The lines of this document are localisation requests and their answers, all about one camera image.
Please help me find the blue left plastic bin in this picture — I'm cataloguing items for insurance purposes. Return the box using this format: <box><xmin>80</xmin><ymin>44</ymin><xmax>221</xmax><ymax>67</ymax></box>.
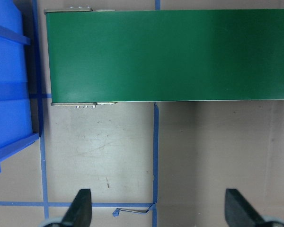
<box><xmin>0</xmin><ymin>0</ymin><xmax>39</xmax><ymax>172</ymax></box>

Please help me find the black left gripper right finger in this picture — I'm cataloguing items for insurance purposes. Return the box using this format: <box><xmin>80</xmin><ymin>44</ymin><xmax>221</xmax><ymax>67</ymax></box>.
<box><xmin>224</xmin><ymin>188</ymin><xmax>266</xmax><ymax>227</ymax></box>

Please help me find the green conveyor belt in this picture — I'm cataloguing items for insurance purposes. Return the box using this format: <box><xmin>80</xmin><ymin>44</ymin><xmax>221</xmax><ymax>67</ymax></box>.
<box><xmin>44</xmin><ymin>9</ymin><xmax>284</xmax><ymax>106</ymax></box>

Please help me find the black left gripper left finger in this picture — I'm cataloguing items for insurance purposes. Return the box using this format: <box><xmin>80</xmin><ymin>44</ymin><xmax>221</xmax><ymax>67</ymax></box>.
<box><xmin>61</xmin><ymin>189</ymin><xmax>92</xmax><ymax>227</ymax></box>

